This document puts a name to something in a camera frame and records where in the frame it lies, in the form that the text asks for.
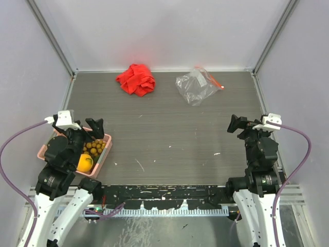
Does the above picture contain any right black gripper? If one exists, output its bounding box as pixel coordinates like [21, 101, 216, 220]
[227, 113, 271, 165]

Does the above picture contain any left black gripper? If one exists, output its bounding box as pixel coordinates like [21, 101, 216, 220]
[54, 117, 104, 168]

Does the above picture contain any orange fruit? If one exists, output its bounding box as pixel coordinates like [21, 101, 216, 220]
[77, 154, 94, 173]

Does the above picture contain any pink perforated plastic basket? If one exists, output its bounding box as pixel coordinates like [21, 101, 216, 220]
[37, 130, 112, 179]

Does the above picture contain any clear zip top bag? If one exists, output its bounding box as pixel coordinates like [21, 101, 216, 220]
[175, 66, 225, 106]

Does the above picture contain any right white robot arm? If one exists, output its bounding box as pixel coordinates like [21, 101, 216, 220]
[225, 114, 286, 246]

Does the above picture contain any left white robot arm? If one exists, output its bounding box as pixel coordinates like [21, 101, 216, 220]
[19, 111, 104, 246]

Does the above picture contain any bunch of brown longans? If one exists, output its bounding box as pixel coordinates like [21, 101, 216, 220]
[82, 139, 107, 158]

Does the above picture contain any crumpled red cloth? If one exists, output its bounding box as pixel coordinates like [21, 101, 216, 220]
[116, 64, 156, 97]

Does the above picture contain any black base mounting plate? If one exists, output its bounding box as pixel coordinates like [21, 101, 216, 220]
[92, 185, 236, 210]

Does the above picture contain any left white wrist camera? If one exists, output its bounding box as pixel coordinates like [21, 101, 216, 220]
[44, 110, 74, 124]

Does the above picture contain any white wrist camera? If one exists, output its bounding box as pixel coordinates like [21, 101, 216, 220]
[253, 113, 282, 132]
[44, 110, 74, 124]

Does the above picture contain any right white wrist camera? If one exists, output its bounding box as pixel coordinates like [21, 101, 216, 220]
[253, 113, 282, 132]

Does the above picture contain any grey slotted cable duct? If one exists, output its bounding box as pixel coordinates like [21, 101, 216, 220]
[55, 205, 230, 217]

